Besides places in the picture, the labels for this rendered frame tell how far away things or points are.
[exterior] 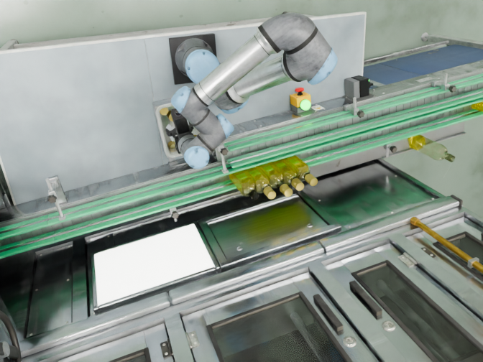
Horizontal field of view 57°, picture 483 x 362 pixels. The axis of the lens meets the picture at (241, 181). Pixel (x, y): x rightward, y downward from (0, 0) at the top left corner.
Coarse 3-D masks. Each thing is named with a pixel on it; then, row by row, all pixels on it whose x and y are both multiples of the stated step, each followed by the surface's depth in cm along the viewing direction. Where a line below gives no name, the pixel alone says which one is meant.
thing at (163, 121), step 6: (168, 108) 180; (162, 120) 181; (168, 120) 182; (162, 126) 182; (174, 126) 184; (162, 132) 176; (192, 132) 188; (198, 132) 187; (162, 138) 177; (168, 138) 185; (168, 150) 183; (168, 156) 181; (174, 156) 182
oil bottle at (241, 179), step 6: (234, 174) 180; (240, 174) 179; (246, 174) 178; (234, 180) 180; (240, 180) 174; (246, 180) 173; (252, 180) 172; (240, 186) 173; (246, 186) 170; (252, 186) 170; (246, 192) 170
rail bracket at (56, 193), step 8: (56, 176) 168; (48, 184) 158; (56, 184) 167; (48, 192) 158; (56, 192) 160; (64, 192) 172; (48, 200) 155; (56, 200) 161; (64, 200) 172; (64, 216) 164
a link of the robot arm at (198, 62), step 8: (192, 48) 163; (200, 48) 160; (184, 56) 164; (192, 56) 155; (200, 56) 154; (208, 56) 154; (184, 64) 162; (192, 64) 154; (200, 64) 155; (208, 64) 155; (216, 64) 156; (192, 72) 155; (200, 72) 156; (208, 72) 156; (192, 80) 158; (200, 80) 157
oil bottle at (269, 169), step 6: (270, 162) 185; (264, 168) 180; (270, 168) 179; (276, 168) 179; (264, 174) 178; (270, 174) 175; (276, 174) 174; (270, 180) 173; (276, 180) 172; (282, 180) 174; (270, 186) 175; (276, 186) 174
